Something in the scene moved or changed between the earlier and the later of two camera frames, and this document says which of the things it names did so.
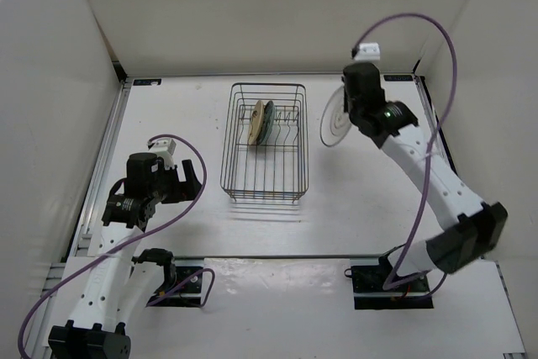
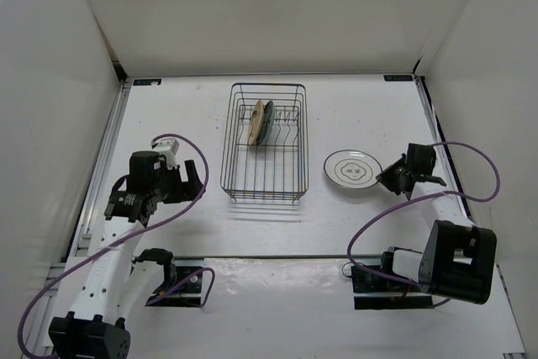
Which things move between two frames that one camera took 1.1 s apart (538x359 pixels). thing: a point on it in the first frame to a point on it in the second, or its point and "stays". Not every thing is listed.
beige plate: x=255 y=123 stays
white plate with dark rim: x=334 y=122 to x=352 y=168
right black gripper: x=345 y=102 to x=386 y=176
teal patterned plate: x=268 y=121 stays
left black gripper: x=183 y=190 stays
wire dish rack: x=265 y=144 stays
